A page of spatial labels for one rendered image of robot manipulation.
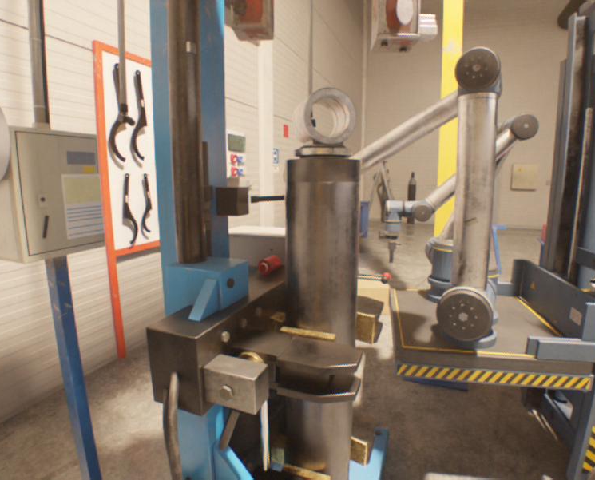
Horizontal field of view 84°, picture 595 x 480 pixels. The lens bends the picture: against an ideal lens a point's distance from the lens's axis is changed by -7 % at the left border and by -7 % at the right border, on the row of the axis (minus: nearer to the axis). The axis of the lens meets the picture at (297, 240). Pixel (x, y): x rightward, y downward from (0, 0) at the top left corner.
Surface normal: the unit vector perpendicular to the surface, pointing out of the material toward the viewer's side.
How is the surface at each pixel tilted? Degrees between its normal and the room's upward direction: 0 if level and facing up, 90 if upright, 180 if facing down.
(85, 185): 90
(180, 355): 90
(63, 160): 90
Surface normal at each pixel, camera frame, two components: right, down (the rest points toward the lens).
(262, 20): -0.04, 0.18
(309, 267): -0.33, 0.17
